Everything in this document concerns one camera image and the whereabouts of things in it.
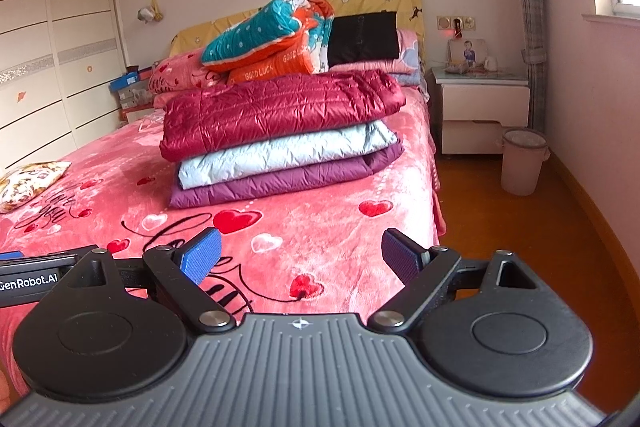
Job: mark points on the red down jacket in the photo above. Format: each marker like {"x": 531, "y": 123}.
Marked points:
{"x": 280, "y": 112}

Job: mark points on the grey plaid curtain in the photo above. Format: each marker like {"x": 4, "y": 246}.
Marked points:
{"x": 530, "y": 7}

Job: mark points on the orange folded quilt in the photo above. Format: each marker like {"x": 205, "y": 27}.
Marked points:
{"x": 280, "y": 62}

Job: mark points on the white wardrobe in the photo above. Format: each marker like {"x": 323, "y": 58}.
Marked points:
{"x": 50, "y": 57}

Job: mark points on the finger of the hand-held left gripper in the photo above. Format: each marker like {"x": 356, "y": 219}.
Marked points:
{"x": 11, "y": 255}

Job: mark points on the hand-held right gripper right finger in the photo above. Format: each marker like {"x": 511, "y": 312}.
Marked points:
{"x": 402, "y": 257}

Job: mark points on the stack of shoe boxes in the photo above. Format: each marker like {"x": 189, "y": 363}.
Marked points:
{"x": 131, "y": 94}

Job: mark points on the black cloth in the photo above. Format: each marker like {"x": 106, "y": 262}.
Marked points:
{"x": 362, "y": 38}

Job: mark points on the pale plastic trash bin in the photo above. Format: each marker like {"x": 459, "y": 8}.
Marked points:
{"x": 524, "y": 162}

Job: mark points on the floral pillow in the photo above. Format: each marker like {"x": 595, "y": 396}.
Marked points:
{"x": 30, "y": 184}

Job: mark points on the photo frame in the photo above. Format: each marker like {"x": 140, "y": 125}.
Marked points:
{"x": 469, "y": 53}

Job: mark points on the pink bed with blanket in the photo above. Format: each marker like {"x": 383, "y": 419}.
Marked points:
{"x": 325, "y": 232}

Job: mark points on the teal dotted folded quilt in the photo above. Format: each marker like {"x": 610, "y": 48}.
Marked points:
{"x": 255, "y": 29}

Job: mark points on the gold wall socket panel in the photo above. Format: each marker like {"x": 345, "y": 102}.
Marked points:
{"x": 467, "y": 23}

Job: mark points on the hanging wall ornament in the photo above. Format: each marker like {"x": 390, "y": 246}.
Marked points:
{"x": 149, "y": 13}

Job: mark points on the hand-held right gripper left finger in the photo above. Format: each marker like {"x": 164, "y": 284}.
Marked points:
{"x": 200, "y": 257}

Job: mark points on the purple down jacket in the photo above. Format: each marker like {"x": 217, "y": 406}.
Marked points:
{"x": 280, "y": 184}

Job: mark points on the pink heart-print folded blanket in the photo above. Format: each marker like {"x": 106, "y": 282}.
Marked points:
{"x": 180, "y": 72}

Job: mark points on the plain pink folded blanket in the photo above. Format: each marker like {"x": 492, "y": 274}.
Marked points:
{"x": 161, "y": 101}

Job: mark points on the white nightstand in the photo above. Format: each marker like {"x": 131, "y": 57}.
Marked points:
{"x": 480, "y": 102}

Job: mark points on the light blue folded blanket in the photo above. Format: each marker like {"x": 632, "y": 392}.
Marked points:
{"x": 280, "y": 154}

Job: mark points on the white cup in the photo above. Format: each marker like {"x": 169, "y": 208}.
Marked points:
{"x": 491, "y": 64}

